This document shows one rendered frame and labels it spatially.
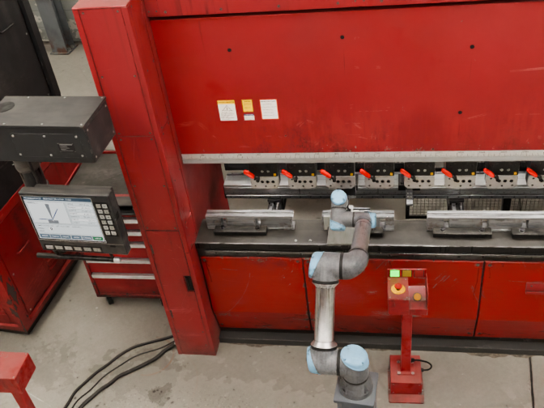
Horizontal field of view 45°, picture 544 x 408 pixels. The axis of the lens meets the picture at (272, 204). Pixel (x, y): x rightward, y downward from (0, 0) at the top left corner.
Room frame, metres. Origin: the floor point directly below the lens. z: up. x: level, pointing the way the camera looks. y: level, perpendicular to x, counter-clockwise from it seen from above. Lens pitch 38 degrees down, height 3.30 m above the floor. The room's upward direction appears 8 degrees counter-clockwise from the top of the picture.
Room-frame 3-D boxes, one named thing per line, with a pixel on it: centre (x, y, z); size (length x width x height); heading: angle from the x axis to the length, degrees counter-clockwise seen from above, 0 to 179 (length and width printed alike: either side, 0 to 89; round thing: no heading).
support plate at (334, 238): (2.63, -0.37, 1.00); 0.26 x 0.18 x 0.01; 167
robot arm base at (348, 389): (1.80, -0.26, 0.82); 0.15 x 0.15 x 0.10
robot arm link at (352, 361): (1.81, -0.25, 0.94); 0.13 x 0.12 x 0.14; 74
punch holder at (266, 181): (2.87, 0.01, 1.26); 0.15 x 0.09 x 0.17; 77
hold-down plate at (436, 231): (2.58, -0.98, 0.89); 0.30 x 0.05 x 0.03; 77
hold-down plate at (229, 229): (2.86, 0.20, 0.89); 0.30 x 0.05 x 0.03; 77
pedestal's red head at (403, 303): (2.35, -0.63, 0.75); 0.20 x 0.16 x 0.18; 79
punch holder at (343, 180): (2.78, -0.38, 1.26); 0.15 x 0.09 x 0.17; 77
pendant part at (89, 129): (2.59, 0.93, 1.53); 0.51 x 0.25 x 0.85; 74
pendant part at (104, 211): (2.49, 0.91, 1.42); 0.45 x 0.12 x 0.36; 74
